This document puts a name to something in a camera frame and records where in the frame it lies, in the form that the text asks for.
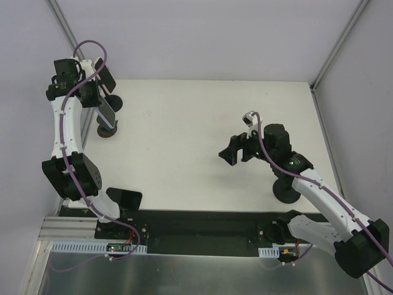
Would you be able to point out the aluminium frame post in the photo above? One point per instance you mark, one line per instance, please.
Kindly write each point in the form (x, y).
(73, 43)
(340, 42)

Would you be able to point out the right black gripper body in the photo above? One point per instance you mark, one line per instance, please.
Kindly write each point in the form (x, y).
(243, 147)

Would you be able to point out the white cable duct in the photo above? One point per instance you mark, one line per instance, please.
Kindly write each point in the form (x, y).
(97, 248)
(272, 252)

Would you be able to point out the right aluminium frame post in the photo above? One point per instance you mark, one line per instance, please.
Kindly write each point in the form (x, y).
(340, 42)

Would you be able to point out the left white cable duct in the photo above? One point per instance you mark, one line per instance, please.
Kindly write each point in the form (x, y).
(97, 248)

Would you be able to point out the black clamp phone stand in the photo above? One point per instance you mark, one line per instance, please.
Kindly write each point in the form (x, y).
(114, 101)

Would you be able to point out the black phone lilac case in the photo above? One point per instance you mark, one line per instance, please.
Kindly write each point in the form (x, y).
(105, 115)

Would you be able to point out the black phone pink case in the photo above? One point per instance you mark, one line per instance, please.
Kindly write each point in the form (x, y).
(106, 80)

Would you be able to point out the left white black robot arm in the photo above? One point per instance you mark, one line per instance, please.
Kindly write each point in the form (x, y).
(78, 85)

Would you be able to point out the left aluminium frame post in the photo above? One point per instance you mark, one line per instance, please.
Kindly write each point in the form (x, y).
(73, 43)

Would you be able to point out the wooden base wedge phone stand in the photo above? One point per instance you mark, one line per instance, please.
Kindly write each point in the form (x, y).
(104, 132)

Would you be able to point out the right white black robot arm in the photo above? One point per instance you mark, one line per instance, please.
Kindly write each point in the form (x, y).
(355, 241)

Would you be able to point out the black phone dark case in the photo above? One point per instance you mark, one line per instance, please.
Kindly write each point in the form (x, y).
(128, 200)

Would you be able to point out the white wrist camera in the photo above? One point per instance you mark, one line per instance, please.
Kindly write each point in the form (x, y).
(250, 119)
(85, 68)

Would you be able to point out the black round base phone stand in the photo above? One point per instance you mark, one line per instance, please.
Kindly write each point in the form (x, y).
(284, 193)

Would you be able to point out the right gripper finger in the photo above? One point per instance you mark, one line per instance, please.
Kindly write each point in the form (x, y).
(230, 153)
(247, 154)

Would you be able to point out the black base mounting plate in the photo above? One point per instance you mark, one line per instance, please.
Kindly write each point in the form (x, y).
(235, 246)

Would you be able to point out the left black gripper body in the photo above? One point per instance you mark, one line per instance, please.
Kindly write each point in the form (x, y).
(102, 100)

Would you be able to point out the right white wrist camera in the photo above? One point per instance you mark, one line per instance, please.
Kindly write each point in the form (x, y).
(250, 119)

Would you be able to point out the right white cable duct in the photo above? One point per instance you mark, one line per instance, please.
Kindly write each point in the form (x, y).
(272, 252)

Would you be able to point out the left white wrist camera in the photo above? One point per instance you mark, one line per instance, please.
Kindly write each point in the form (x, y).
(85, 68)

